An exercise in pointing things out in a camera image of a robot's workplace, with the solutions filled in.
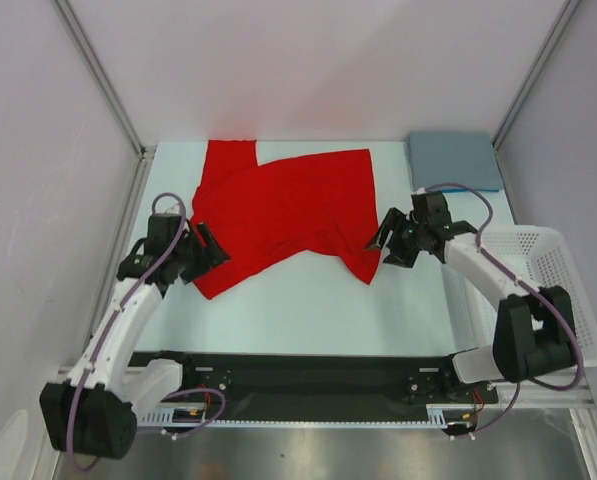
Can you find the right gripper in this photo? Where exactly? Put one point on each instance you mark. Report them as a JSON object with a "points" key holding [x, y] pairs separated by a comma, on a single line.
{"points": [[397, 256]]}

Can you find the right aluminium frame post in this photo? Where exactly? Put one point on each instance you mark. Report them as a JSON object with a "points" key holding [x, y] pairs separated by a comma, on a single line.
{"points": [[545, 53]]}

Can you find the left aluminium frame post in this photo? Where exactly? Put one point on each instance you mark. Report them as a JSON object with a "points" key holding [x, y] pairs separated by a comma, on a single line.
{"points": [[83, 45]]}

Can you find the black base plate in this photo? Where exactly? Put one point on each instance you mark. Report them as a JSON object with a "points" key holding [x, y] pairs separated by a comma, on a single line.
{"points": [[326, 389]]}

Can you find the folded bright blue t shirt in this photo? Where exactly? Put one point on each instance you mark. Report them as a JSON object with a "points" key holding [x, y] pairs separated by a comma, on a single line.
{"points": [[462, 189]]}

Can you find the front aluminium rail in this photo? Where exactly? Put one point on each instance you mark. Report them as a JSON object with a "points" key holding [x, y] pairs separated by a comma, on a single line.
{"points": [[553, 395]]}

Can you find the white slotted cable duct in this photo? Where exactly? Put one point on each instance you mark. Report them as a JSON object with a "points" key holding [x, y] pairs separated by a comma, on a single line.
{"points": [[169, 417]]}

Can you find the red t shirt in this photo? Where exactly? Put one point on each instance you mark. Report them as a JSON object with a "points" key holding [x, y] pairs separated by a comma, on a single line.
{"points": [[262, 214]]}

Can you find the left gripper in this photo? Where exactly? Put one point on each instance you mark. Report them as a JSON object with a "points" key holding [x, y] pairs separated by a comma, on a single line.
{"points": [[206, 262]]}

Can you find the aluminium frame post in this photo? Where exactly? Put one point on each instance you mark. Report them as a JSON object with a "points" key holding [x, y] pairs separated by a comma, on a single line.
{"points": [[83, 45], [545, 53]]}

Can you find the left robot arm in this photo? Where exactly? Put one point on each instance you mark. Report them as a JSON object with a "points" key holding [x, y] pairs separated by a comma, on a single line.
{"points": [[95, 411]]}

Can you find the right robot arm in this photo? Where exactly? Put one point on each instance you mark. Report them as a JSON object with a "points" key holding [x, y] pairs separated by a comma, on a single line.
{"points": [[534, 338]]}

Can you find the folded grey-blue t shirt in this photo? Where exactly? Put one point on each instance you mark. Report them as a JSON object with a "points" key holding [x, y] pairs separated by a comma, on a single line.
{"points": [[441, 157]]}

